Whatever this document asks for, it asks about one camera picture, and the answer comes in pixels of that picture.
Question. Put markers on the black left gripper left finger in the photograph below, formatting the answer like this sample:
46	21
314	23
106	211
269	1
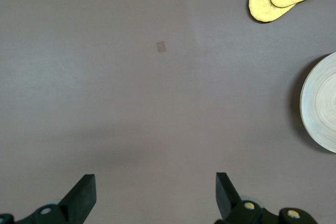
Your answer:
78	200

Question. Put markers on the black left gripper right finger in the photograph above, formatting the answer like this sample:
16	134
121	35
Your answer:
228	203

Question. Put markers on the round wooden plate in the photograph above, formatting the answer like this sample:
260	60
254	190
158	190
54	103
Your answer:
323	103

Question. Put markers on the small brown tape patch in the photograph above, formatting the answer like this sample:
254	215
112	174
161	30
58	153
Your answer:
161	47

